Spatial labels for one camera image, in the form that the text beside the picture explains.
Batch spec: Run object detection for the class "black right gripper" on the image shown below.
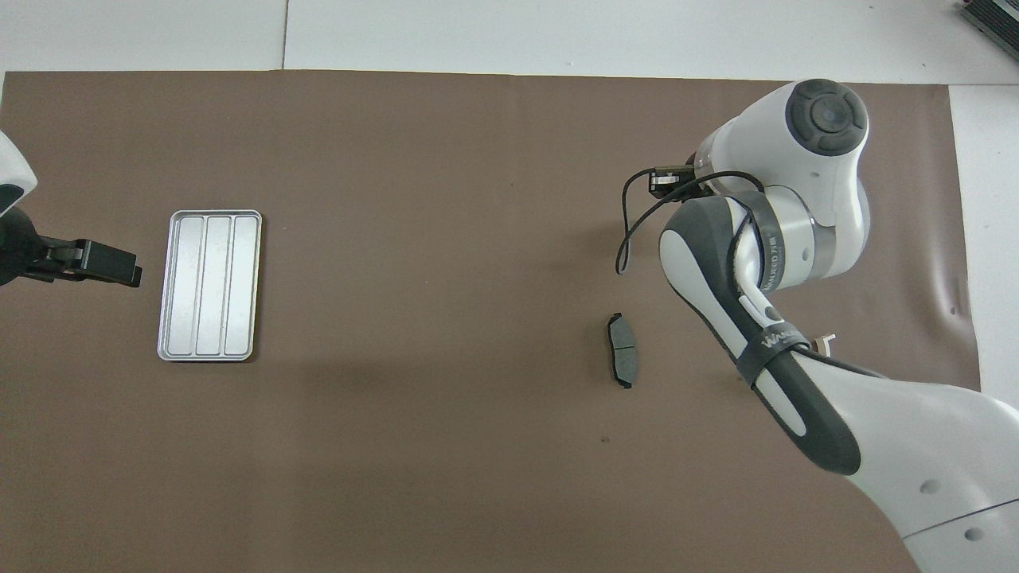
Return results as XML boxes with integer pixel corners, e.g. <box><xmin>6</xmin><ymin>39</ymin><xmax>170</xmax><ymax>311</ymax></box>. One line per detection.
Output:
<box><xmin>649</xmin><ymin>165</ymin><xmax>701</xmax><ymax>198</ymax></box>

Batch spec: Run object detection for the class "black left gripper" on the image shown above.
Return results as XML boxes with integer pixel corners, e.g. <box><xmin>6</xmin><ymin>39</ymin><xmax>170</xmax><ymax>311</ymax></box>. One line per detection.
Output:
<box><xmin>0</xmin><ymin>207</ymin><xmax>143</xmax><ymax>289</ymax></box>

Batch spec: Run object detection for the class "silver metal compartment tray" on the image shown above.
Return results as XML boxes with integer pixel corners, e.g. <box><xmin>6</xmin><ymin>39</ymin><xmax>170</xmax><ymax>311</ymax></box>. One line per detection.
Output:
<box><xmin>157</xmin><ymin>209</ymin><xmax>264</xmax><ymax>363</ymax></box>

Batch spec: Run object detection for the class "long grey brake pad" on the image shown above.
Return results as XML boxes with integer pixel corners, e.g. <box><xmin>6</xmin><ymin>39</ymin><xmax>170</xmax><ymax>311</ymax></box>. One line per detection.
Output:
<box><xmin>607</xmin><ymin>312</ymin><xmax>638</xmax><ymax>390</ymax></box>

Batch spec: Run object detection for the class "brown paper table mat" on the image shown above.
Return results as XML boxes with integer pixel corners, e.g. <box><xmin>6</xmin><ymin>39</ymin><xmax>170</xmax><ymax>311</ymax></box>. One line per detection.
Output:
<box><xmin>0</xmin><ymin>70</ymin><xmax>1002</xmax><ymax>573</ymax></box>

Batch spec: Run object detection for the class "black ribbed device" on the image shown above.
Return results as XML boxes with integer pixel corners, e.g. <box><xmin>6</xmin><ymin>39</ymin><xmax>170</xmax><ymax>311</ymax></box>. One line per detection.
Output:
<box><xmin>959</xmin><ymin>0</ymin><xmax>1019</xmax><ymax>41</ymax></box>

